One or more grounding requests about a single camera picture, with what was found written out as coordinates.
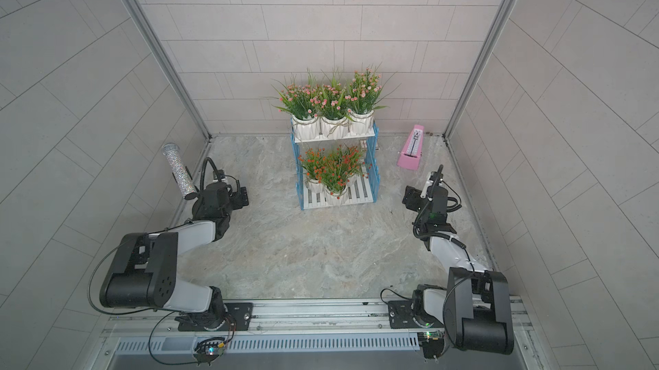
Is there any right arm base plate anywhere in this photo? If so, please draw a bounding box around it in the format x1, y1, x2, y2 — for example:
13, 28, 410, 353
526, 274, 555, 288
386, 300, 427, 330

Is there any pink flower pot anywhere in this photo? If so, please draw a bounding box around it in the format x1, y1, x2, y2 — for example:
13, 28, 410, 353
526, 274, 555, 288
277, 73, 321, 141
345, 67, 384, 135

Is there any blue white wooden rack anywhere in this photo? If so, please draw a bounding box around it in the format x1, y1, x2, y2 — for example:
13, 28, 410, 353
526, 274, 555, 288
291, 126, 380, 210

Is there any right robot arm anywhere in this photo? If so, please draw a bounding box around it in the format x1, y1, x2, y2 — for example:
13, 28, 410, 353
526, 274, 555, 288
403, 166, 515, 356

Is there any pink metronome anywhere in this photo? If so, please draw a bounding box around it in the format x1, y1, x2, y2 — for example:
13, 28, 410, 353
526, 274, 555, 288
397, 125, 425, 171

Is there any glitter tube on black stand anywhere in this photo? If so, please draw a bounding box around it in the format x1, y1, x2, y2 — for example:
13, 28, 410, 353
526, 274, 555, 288
161, 143, 199, 201

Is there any red flower pot front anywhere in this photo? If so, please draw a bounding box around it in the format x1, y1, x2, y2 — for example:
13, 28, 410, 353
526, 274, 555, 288
322, 145, 366, 206

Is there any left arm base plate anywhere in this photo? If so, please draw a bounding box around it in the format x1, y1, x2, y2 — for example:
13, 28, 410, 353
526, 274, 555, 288
175, 302, 254, 332

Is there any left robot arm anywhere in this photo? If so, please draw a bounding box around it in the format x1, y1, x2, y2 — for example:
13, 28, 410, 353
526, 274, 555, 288
88, 157, 249, 332

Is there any pink flower pot corner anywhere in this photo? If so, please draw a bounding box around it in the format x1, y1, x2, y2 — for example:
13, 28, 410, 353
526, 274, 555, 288
317, 76, 349, 140

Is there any red flower pot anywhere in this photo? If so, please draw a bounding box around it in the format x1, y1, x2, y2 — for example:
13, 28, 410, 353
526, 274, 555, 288
322, 145, 366, 206
299, 148, 326, 193

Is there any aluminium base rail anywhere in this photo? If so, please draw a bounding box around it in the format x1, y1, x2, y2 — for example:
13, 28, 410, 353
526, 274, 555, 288
100, 294, 534, 356

